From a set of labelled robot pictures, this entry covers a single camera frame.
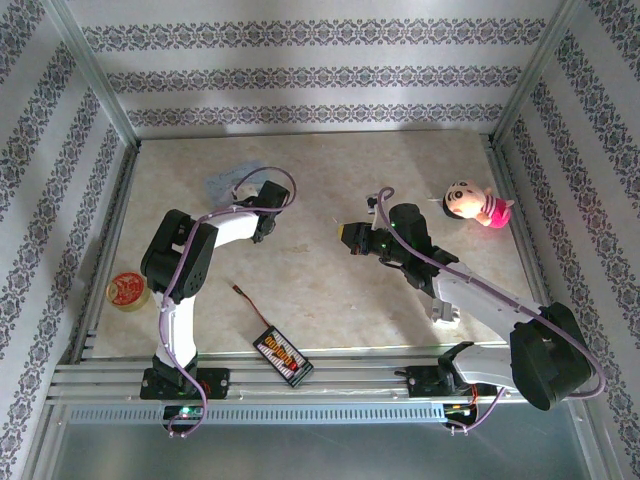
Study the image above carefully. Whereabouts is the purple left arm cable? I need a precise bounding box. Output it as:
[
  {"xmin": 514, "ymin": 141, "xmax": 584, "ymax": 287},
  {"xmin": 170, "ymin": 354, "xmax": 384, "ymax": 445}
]
[{"xmin": 158, "ymin": 166, "xmax": 298, "ymax": 440}]

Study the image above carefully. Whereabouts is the red black wire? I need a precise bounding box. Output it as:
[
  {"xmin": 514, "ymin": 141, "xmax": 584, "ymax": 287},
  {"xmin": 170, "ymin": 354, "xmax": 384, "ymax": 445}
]
[{"xmin": 232, "ymin": 283, "xmax": 271, "ymax": 331}]

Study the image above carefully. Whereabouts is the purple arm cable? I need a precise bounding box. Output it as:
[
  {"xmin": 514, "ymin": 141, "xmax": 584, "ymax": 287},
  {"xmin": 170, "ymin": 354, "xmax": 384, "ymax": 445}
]
[
  {"xmin": 158, "ymin": 166, "xmax": 298, "ymax": 440},
  {"xmin": 369, "ymin": 186, "xmax": 607, "ymax": 435}
]

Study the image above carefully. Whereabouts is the blue-grey cloth piece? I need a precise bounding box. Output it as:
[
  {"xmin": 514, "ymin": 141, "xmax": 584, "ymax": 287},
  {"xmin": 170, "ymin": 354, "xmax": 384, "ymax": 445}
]
[{"xmin": 203, "ymin": 159, "xmax": 266, "ymax": 207}]

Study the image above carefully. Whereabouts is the black power distribution board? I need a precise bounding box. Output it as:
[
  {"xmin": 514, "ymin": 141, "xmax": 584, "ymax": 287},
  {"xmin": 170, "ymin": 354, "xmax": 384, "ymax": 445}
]
[{"xmin": 252, "ymin": 325, "xmax": 315, "ymax": 389}]

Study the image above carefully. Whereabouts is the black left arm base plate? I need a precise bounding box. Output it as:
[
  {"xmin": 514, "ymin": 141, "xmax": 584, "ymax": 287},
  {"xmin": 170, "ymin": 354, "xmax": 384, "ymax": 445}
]
[{"xmin": 139, "ymin": 367, "xmax": 231, "ymax": 401}]

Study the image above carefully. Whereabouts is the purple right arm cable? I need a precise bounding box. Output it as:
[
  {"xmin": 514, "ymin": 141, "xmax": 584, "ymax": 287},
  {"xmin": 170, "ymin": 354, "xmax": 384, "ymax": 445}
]
[{"xmin": 369, "ymin": 186, "xmax": 607, "ymax": 435}]

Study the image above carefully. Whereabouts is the grey slotted cable duct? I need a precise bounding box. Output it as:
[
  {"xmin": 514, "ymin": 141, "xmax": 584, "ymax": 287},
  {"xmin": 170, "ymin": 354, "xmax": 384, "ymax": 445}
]
[{"xmin": 67, "ymin": 403, "xmax": 446, "ymax": 425}]

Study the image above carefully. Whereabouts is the plush doll in pink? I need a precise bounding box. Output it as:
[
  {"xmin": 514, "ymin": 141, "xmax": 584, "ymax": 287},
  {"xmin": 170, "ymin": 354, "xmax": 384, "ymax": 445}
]
[{"xmin": 442, "ymin": 179, "xmax": 516, "ymax": 230}]

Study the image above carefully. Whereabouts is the aluminium mounting rail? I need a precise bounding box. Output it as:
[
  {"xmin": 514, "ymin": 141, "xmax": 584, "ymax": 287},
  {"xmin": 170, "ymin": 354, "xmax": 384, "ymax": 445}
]
[{"xmin": 47, "ymin": 344, "xmax": 591, "ymax": 405}]

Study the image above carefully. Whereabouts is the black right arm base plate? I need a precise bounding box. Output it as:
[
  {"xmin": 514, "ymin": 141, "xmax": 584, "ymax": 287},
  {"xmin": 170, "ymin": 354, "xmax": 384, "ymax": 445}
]
[{"xmin": 407, "ymin": 364, "xmax": 484, "ymax": 399}]

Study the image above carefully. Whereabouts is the aluminium frame post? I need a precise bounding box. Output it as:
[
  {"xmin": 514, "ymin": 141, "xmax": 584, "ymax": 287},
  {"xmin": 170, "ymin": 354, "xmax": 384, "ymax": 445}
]
[
  {"xmin": 489, "ymin": 0, "xmax": 589, "ymax": 146},
  {"xmin": 42, "ymin": 0, "xmax": 142, "ymax": 149}
]

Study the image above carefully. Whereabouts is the aluminium side rail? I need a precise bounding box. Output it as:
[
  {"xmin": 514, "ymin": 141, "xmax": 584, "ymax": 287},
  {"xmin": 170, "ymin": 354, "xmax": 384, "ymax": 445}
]
[
  {"xmin": 69, "ymin": 142, "xmax": 144, "ymax": 364},
  {"xmin": 479, "ymin": 133, "xmax": 569, "ymax": 359}
]

